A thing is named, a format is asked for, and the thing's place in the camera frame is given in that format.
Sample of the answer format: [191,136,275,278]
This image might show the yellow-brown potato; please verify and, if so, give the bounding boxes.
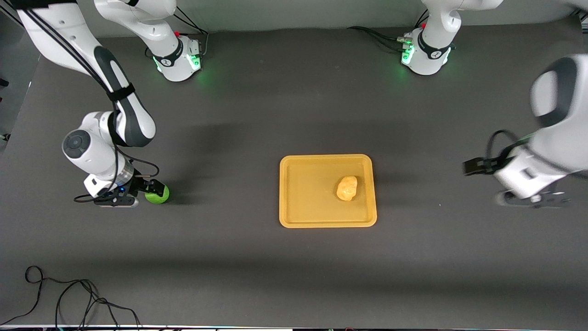
[336,176,358,202]

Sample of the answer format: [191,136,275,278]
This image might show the yellow plastic tray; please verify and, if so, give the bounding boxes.
[279,154,378,228]

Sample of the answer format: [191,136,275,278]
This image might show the dark grey table mat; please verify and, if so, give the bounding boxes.
[0,16,588,328]

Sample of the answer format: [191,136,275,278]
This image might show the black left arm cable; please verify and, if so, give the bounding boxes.
[486,130,522,160]

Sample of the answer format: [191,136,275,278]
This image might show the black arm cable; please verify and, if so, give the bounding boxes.
[18,7,160,204]
[486,130,522,160]

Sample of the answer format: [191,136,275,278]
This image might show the loose black cable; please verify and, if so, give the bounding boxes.
[0,266,141,329]

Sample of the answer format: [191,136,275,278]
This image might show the black right base cables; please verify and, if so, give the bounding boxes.
[145,9,210,60]

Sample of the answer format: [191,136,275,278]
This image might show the black base cables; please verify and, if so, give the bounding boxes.
[347,9,430,52]
[145,9,210,60]

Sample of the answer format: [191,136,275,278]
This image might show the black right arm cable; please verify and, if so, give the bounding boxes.
[18,7,160,204]

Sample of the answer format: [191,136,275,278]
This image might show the black left base cables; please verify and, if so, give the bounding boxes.
[347,9,430,52]

